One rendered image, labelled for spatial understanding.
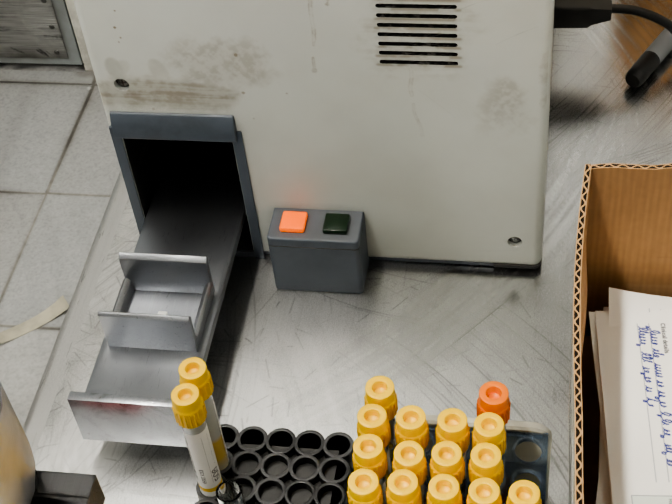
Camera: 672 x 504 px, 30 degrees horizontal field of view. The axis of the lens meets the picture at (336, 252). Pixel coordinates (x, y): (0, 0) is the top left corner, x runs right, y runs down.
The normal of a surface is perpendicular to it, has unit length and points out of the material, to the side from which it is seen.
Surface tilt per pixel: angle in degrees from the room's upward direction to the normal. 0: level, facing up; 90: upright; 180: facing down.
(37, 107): 0
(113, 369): 0
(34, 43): 90
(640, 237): 89
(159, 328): 90
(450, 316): 0
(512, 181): 90
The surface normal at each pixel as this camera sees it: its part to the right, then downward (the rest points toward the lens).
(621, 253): -0.11, 0.73
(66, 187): -0.08, -0.68
